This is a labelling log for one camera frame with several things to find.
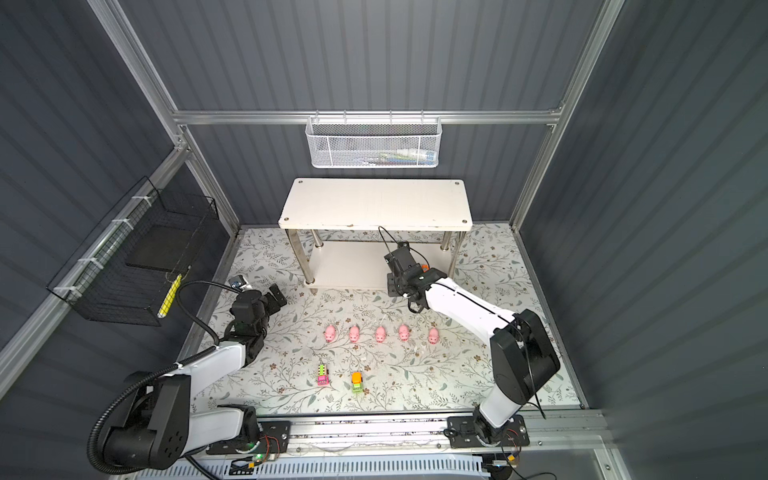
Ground pink green toy truck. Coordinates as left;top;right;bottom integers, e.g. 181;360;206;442
317;364;330;386

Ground green orange mixer toy truck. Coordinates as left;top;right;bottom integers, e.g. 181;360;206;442
351;371;364;393

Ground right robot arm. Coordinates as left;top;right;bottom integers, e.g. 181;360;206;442
384;242;561;443

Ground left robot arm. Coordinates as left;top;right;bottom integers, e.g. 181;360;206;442
86;276;287;475

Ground white two-tier shelf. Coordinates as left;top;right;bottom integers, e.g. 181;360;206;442
278;178;473;290

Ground pink pig toy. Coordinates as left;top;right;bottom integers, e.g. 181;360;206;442
398;324;410;342
428;328;440;345
349;325;361;343
375;326;387;343
324;325;338;343

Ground yellow tag on basket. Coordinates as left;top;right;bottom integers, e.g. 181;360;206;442
157;274;183;319

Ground pens in white basket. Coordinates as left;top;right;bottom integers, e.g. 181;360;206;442
356;148;439;168

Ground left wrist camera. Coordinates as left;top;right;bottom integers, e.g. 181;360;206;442
228;275;252;291

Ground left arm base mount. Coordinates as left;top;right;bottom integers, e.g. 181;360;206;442
205;421;291;456

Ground black wire basket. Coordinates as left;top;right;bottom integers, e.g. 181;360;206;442
47;181;219;327

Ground white wire mesh basket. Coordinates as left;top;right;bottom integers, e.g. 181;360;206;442
305;119;443;169

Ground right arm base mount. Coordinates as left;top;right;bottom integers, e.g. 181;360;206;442
442;415;530;449

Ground white cable duct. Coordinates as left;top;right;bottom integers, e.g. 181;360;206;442
137;454;490;479

